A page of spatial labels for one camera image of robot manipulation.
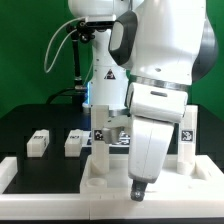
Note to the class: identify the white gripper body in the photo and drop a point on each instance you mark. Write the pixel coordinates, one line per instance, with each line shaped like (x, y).
(149, 143)

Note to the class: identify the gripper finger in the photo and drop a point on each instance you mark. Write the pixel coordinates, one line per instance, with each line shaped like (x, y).
(138, 190)
(115, 125)

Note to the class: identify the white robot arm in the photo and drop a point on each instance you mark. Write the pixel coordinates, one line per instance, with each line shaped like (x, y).
(146, 55)

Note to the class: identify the fiducial marker sheet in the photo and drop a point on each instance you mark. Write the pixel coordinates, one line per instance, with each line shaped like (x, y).
(120, 140)

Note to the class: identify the white left fence block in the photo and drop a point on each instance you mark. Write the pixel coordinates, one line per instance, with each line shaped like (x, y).
(8, 170)

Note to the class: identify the white front fence bar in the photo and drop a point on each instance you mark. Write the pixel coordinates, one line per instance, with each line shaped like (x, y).
(98, 207)

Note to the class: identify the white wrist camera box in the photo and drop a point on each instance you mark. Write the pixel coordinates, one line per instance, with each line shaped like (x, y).
(156, 103)

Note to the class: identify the black camera pole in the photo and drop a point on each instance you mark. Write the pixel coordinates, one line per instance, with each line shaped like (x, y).
(80, 89)

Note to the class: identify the black camera on pole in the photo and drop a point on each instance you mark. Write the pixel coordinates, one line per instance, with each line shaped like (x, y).
(85, 27)

